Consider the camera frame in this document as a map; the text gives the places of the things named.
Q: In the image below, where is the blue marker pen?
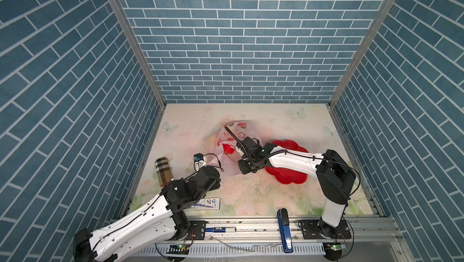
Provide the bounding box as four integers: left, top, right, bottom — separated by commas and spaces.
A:
205, 227, 236, 233

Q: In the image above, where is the green circuit board left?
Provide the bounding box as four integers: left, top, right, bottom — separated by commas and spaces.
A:
166, 245, 190, 256

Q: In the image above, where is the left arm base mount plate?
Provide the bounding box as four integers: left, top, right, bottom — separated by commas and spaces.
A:
186, 220, 207, 241

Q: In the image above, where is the toothpaste box white blue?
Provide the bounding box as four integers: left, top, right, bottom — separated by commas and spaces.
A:
189, 197, 221, 211

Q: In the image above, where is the pink plastic fruit bag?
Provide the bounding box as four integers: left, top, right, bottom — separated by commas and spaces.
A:
204, 120, 263, 170

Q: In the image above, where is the green circuit board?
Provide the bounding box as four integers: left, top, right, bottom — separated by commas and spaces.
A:
323, 242, 346, 254
166, 245, 190, 256

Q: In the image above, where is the aluminium front rail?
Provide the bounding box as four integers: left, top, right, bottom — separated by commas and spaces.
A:
108, 215, 403, 245

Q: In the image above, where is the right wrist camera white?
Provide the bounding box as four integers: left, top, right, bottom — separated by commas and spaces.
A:
235, 145, 244, 156

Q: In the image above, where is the red flower-shaped plate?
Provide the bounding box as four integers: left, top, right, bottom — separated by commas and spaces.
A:
263, 139, 309, 185

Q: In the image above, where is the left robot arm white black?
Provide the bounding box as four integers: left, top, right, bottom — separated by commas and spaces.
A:
73, 166, 221, 262

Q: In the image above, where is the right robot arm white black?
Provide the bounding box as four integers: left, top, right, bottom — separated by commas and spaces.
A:
236, 137, 357, 239

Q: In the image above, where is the blue black stapler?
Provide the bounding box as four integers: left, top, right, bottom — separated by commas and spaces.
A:
277, 208, 293, 254

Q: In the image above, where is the green circuit board right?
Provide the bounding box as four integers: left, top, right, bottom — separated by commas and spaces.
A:
323, 242, 346, 254

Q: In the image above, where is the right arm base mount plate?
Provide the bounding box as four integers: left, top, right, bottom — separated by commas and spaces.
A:
297, 218, 352, 240

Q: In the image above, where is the plaid brown cylinder case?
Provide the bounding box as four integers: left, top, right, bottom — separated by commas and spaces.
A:
155, 157, 173, 188

